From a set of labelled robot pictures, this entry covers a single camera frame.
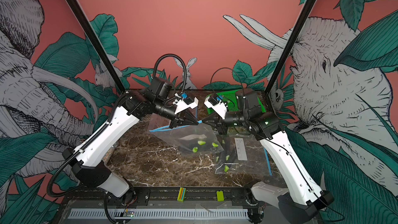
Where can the dark purple eggplant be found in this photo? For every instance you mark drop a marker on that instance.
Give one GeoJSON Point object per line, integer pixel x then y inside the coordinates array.
{"type": "Point", "coordinates": [225, 160]}

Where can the black frame post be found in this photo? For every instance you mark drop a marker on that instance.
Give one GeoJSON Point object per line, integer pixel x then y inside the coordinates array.
{"type": "Point", "coordinates": [94, 40]}
{"type": "Point", "coordinates": [304, 14]}

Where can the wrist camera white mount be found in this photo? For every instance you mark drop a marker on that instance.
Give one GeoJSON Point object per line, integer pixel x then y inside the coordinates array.
{"type": "Point", "coordinates": [216, 103]}
{"type": "Point", "coordinates": [185, 101]}

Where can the striped colour block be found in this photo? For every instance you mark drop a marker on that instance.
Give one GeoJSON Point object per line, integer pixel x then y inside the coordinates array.
{"type": "Point", "coordinates": [181, 194]}

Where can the right black frame post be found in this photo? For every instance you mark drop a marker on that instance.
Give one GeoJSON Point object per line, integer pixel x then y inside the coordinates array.
{"type": "Point", "coordinates": [304, 14]}

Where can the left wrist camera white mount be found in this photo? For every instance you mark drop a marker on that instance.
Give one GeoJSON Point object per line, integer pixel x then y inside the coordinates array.
{"type": "Point", "coordinates": [185, 101]}

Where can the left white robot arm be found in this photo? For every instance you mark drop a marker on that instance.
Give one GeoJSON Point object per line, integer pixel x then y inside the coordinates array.
{"type": "Point", "coordinates": [86, 159]}

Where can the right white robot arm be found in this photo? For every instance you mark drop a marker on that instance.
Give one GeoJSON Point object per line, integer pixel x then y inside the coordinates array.
{"type": "Point", "coordinates": [277, 144]}

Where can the green plastic basket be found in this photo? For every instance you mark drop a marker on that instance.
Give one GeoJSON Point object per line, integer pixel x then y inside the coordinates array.
{"type": "Point", "coordinates": [230, 98]}

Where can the clear zip bag blue zipper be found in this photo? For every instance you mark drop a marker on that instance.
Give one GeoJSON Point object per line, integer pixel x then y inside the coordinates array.
{"type": "Point", "coordinates": [252, 158]}

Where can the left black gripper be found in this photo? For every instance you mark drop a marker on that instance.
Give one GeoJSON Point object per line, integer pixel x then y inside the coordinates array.
{"type": "Point", "coordinates": [180, 120]}

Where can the white perforated rail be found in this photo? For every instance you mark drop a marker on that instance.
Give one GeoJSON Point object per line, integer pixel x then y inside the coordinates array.
{"type": "Point", "coordinates": [159, 213]}

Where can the green small block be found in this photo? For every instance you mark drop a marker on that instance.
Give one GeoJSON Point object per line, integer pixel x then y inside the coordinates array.
{"type": "Point", "coordinates": [220, 196]}

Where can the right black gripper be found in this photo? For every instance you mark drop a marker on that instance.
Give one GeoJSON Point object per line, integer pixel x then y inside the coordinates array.
{"type": "Point", "coordinates": [222, 125]}

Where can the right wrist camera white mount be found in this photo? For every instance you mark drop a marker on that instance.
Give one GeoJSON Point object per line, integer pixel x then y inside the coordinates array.
{"type": "Point", "coordinates": [216, 103]}

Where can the left black frame post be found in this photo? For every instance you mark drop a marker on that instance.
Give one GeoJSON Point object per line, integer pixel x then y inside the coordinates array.
{"type": "Point", "coordinates": [94, 40]}

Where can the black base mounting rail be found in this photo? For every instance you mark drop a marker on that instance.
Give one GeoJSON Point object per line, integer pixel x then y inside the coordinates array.
{"type": "Point", "coordinates": [250, 194]}

